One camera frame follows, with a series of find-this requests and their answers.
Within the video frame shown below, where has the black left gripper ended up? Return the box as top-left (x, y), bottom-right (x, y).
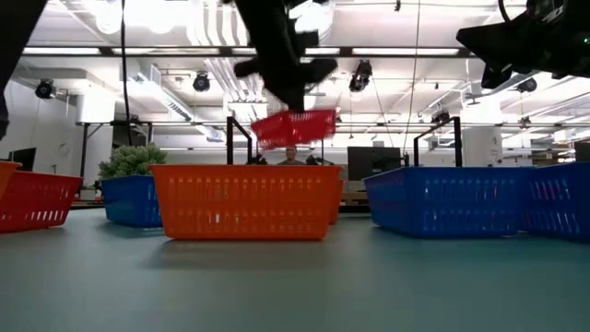
top-left (232, 13), bottom-right (340, 114)

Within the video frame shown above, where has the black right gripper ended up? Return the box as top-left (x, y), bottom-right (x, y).
top-left (455, 0), bottom-right (590, 90)

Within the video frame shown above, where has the red plastic mesh basket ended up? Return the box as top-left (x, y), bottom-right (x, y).
top-left (250, 108), bottom-right (341, 151)
top-left (0, 169), bottom-right (84, 234)

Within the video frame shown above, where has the orange plastic mesh basket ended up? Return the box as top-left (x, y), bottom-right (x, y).
top-left (327, 178), bottom-right (346, 226)
top-left (0, 160), bottom-right (23, 202)
top-left (147, 163), bottom-right (343, 242)

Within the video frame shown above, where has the blue plastic mesh basket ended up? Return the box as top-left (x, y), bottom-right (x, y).
top-left (523, 160), bottom-right (590, 243)
top-left (362, 165), bottom-right (536, 240)
top-left (100, 173), bottom-right (163, 229)

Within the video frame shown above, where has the black metal shelf support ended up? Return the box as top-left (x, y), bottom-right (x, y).
top-left (225, 115), bottom-right (254, 166)
top-left (412, 115), bottom-right (463, 168)

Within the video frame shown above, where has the wooden shelf board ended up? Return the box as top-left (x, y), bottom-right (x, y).
top-left (341, 191), bottom-right (370, 208)

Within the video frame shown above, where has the person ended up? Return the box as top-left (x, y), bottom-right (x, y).
top-left (276, 146), bottom-right (307, 166)

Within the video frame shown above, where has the white ceiling light strip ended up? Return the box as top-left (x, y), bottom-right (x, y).
top-left (352, 46), bottom-right (462, 57)
top-left (22, 46), bottom-right (102, 56)

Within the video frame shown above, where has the black computer monitor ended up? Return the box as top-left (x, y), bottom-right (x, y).
top-left (7, 147), bottom-right (38, 172)
top-left (347, 146), bottom-right (403, 182)

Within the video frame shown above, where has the green artificial succulent plant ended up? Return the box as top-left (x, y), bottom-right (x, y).
top-left (97, 142), bottom-right (168, 181)

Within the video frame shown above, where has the black hanging cable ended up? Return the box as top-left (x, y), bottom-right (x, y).
top-left (119, 0), bottom-right (135, 148)

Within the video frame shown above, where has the black background workstation frame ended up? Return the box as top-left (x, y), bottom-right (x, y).
top-left (76, 120), bottom-right (156, 179)

